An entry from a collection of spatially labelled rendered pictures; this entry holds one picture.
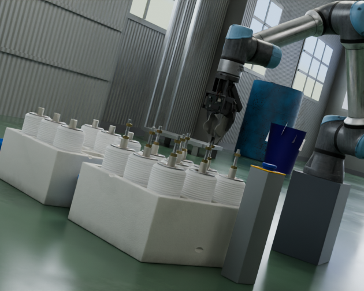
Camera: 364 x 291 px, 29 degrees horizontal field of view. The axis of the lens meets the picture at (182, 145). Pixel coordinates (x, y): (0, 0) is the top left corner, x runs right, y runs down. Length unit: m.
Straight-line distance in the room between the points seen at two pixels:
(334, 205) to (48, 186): 0.99
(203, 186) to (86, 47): 4.10
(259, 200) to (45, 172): 0.76
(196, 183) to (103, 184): 0.27
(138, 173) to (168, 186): 0.13
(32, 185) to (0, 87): 2.92
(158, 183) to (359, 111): 0.86
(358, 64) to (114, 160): 0.89
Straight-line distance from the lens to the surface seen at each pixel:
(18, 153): 2.48
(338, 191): 2.52
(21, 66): 5.36
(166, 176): 1.87
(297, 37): 2.41
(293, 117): 8.63
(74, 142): 2.31
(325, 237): 2.54
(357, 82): 2.43
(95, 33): 6.02
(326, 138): 2.57
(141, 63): 6.85
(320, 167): 2.55
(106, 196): 2.00
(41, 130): 2.43
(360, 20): 2.36
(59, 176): 2.28
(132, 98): 6.85
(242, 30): 2.12
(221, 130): 2.13
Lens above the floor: 0.43
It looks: 3 degrees down
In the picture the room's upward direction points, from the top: 15 degrees clockwise
